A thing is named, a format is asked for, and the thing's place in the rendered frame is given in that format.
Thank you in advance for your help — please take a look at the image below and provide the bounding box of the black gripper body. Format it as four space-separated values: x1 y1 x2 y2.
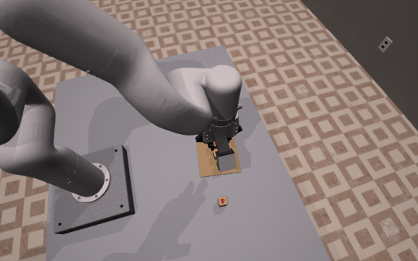
202 113 239 143

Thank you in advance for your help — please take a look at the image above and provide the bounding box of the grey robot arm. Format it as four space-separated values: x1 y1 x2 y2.
0 0 242 203

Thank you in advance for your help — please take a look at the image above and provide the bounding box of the tan flat mat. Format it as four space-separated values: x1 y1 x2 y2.
197 137 241 177

